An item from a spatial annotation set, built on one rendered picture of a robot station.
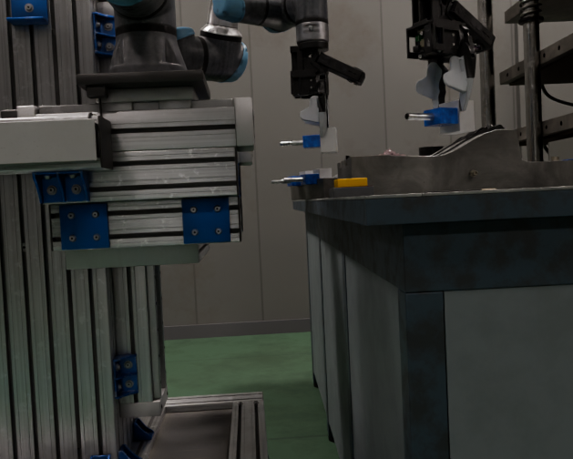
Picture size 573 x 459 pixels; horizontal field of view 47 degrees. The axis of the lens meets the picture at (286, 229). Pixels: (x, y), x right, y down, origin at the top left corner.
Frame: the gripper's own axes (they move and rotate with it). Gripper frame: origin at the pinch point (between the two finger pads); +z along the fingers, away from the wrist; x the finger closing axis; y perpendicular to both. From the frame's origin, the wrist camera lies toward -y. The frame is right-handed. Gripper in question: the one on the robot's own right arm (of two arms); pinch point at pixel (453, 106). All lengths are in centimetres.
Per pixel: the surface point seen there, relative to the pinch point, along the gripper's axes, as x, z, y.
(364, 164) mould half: -31.1, 8.0, -3.2
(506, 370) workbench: 26.1, 38.7, 17.5
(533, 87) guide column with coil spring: -74, -21, -110
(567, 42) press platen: -54, -32, -103
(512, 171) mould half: -16.0, 11.0, -32.4
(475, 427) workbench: 24, 46, 21
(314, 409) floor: -125, 95, -44
